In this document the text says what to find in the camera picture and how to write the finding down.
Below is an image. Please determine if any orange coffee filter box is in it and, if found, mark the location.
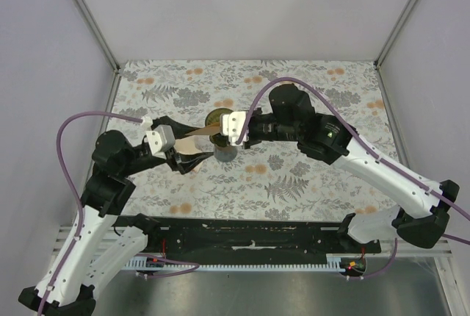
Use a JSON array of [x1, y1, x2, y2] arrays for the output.
[[175, 136, 204, 173]]

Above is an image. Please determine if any brown paper coffee filter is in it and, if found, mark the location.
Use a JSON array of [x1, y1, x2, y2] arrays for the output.
[[186, 122, 221, 137]]

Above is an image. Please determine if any dark glass dripper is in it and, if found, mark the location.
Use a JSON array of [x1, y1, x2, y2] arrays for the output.
[[205, 107, 233, 148]]

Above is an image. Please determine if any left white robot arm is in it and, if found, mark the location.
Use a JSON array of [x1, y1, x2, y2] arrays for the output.
[[18, 112, 212, 315]]

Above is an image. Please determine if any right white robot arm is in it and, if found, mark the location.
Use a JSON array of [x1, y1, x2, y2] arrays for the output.
[[229, 84, 459, 253]]

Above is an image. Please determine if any floral patterned table mat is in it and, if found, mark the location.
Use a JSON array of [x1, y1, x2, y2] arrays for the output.
[[112, 60, 396, 221]]

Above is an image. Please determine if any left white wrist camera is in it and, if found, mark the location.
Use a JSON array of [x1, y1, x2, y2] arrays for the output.
[[141, 116, 176, 159]]

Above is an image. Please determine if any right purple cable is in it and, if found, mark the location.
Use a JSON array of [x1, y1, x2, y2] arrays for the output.
[[234, 76, 470, 282]]

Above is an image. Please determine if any purple cable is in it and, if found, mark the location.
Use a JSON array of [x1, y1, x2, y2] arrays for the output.
[[36, 110, 201, 315], [234, 76, 470, 282]]

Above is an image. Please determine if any black mounting base plate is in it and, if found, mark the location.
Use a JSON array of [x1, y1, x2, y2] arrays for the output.
[[119, 216, 383, 262]]

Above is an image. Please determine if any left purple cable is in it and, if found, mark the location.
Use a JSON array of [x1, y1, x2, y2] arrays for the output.
[[36, 110, 201, 315]]

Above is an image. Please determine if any white slotted cable duct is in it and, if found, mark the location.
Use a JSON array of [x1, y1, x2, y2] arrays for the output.
[[124, 253, 350, 271]]

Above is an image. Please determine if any left aluminium frame post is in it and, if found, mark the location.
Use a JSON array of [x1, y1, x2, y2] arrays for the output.
[[51, 0, 121, 74]]

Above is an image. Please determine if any aluminium frame post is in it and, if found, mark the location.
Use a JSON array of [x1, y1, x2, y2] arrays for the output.
[[374, 0, 420, 71], [51, 0, 121, 74]]

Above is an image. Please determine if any right aluminium frame post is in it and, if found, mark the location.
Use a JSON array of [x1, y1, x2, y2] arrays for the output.
[[374, 0, 420, 71]]

